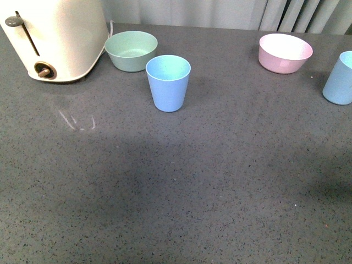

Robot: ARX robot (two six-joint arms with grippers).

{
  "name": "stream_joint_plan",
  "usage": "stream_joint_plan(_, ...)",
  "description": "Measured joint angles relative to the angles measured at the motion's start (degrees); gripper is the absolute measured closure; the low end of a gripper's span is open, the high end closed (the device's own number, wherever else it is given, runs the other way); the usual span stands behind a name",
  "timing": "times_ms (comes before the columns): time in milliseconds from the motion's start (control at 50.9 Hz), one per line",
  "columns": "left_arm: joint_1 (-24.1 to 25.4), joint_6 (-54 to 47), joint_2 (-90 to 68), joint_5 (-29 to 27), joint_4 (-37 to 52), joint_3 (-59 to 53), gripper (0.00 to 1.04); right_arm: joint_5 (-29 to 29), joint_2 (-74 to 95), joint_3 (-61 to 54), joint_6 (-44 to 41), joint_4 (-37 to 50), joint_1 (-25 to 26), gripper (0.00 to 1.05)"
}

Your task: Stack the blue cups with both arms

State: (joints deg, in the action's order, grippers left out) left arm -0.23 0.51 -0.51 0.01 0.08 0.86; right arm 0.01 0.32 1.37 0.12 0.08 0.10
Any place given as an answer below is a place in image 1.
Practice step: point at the green bowl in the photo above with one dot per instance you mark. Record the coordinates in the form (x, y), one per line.
(130, 51)

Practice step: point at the grey curtain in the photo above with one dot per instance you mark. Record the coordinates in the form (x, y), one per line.
(316, 17)

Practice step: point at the white two-slot toaster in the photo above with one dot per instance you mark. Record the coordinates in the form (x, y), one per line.
(57, 41)

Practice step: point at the light blue cup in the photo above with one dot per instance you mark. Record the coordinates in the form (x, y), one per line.
(338, 86)

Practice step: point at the pink bowl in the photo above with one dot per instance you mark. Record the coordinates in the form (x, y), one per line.
(282, 53)

